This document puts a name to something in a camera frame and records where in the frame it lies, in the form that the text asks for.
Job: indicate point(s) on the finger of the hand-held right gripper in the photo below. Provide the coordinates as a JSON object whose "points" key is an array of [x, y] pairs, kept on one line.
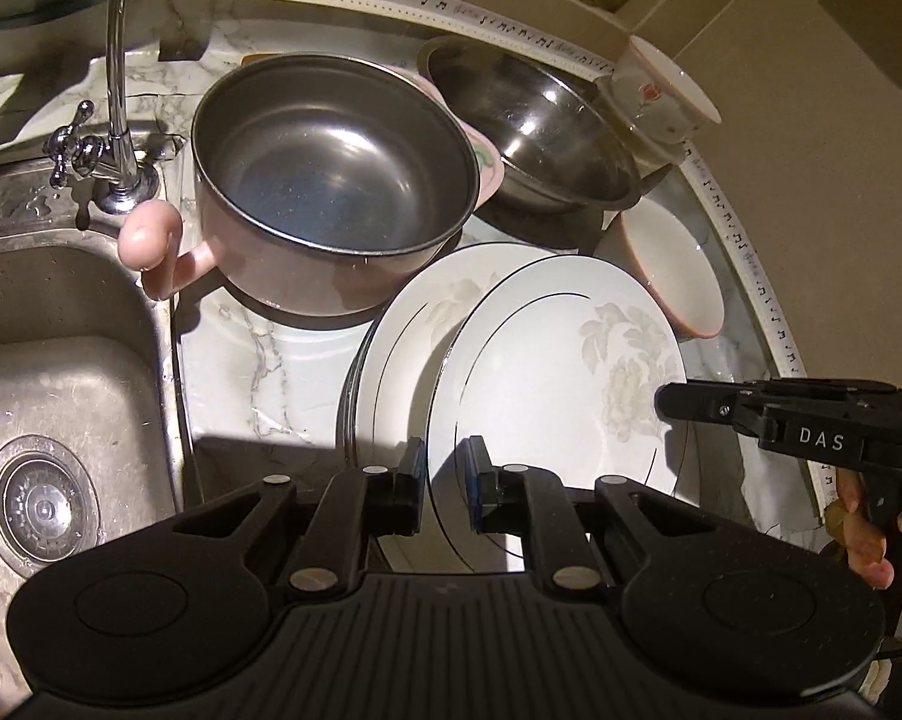
{"points": [[706, 405]]}

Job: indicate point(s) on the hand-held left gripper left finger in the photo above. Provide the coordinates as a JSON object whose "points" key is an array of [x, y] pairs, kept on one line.
{"points": [[421, 484]]}

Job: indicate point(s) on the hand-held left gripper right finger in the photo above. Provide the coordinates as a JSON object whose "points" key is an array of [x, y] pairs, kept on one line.
{"points": [[472, 487]]}

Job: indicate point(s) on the large floral plate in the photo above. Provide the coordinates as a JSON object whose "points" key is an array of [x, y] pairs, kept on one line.
{"points": [[541, 390]]}

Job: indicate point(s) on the white bowl pink rim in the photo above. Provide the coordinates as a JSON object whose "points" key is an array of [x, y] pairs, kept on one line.
{"points": [[676, 270]]}

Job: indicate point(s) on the deep floral plate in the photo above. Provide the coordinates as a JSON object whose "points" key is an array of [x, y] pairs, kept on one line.
{"points": [[406, 345]]}

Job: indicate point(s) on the stainless steel bowl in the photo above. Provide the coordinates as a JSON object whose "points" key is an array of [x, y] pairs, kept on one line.
{"points": [[541, 135]]}

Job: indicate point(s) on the person's right hand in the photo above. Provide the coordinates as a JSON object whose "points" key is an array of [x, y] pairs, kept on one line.
{"points": [[859, 532]]}

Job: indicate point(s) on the white music note tape strip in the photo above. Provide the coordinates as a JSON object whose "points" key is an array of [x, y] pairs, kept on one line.
{"points": [[751, 255]]}

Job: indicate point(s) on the clear plastic lidded container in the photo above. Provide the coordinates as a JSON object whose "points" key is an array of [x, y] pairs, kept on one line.
{"points": [[631, 146]]}

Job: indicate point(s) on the white bowl tulip print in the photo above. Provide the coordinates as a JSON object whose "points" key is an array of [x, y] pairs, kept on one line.
{"points": [[668, 101]]}

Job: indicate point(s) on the sink drain strainer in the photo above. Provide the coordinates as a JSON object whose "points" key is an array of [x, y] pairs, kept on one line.
{"points": [[42, 499]]}

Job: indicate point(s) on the stainless steel sink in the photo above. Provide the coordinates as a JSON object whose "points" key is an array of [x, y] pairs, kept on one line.
{"points": [[60, 360]]}

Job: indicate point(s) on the slim chrome gooseneck faucet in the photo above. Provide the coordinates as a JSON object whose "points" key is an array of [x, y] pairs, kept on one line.
{"points": [[117, 90]]}

